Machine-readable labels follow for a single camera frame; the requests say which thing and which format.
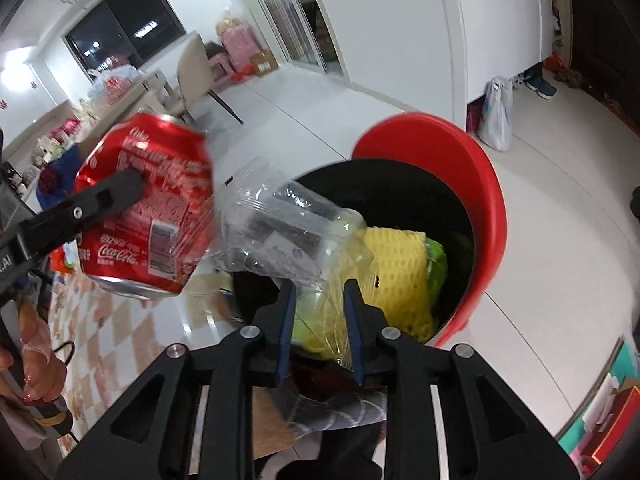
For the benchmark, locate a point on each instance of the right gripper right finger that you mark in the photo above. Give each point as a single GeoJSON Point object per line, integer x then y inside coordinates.
{"type": "Point", "coordinates": [446, 407]}

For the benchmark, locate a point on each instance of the left hand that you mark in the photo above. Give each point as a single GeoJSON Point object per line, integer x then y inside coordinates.
{"type": "Point", "coordinates": [44, 372]}

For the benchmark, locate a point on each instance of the yellow foam fruit net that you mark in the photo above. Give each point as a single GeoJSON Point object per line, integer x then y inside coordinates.
{"type": "Point", "coordinates": [390, 268]}

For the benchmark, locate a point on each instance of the black trash bin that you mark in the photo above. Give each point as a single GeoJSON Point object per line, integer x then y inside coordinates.
{"type": "Point", "coordinates": [384, 192]}

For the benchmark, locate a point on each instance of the green plastic wrapper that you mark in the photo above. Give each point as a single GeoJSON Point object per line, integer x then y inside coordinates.
{"type": "Point", "coordinates": [436, 269]}

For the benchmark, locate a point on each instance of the white side table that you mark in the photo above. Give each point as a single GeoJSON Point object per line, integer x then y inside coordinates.
{"type": "Point", "coordinates": [148, 92]}

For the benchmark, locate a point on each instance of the sliding glass door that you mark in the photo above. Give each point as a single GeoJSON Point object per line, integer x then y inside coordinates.
{"type": "Point", "coordinates": [302, 34]}

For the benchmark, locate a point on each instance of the dark window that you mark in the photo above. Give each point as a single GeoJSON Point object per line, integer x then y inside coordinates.
{"type": "Point", "coordinates": [129, 30]}

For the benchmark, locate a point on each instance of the beige dining chair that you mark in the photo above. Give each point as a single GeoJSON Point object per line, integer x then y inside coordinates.
{"type": "Point", "coordinates": [196, 80]}

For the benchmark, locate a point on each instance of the red plastic bucket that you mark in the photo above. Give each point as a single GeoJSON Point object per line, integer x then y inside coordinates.
{"type": "Point", "coordinates": [463, 197]}

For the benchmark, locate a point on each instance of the white plastic shopping bag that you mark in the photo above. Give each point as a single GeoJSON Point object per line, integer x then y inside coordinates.
{"type": "Point", "coordinates": [111, 84]}

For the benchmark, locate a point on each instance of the red Coca-Cola can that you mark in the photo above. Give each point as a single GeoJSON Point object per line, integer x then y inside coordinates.
{"type": "Point", "coordinates": [150, 250]}

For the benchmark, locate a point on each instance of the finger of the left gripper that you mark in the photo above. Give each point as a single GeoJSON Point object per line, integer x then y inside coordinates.
{"type": "Point", "coordinates": [50, 229]}

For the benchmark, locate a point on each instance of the pink plastic stool stack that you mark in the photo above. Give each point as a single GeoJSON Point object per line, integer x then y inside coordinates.
{"type": "Point", "coordinates": [240, 44]}

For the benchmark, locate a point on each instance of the white floor plastic bag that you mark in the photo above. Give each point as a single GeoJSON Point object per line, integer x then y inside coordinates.
{"type": "Point", "coordinates": [495, 123]}

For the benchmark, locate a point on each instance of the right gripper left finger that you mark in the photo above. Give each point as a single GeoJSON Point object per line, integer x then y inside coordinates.
{"type": "Point", "coordinates": [183, 395]}

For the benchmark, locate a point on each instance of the clear plastic packaging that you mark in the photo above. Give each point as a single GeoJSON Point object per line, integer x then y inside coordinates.
{"type": "Point", "coordinates": [272, 226]}

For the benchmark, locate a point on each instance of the blue cloth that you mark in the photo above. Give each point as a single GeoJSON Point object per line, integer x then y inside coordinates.
{"type": "Point", "coordinates": [57, 179]}

